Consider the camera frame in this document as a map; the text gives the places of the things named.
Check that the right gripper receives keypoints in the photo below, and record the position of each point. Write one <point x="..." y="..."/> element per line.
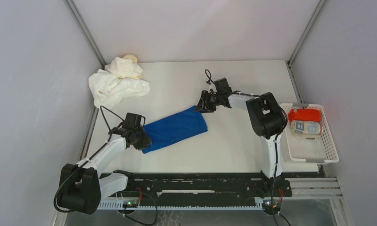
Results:
<point x="204" y="101"/>

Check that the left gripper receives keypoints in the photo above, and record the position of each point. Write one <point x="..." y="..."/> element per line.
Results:
<point x="145" y="141"/>

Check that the blue towel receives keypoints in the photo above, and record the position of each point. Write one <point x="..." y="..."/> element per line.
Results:
<point x="174" y="128"/>

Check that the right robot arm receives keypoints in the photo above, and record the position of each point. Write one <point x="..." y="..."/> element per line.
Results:
<point x="267" y="118"/>

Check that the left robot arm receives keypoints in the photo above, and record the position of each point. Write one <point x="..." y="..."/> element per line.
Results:
<point x="81" y="187"/>

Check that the red rolled towel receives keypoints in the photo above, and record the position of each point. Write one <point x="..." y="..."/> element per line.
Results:
<point x="305" y="115"/>

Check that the white plastic basket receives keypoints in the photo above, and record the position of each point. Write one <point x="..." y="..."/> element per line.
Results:
<point x="317" y="149"/>

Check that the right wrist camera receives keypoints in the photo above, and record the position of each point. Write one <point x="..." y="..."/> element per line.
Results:
<point x="222" y="86"/>

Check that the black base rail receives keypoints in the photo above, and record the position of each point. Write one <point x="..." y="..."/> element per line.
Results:
<point x="225" y="190"/>

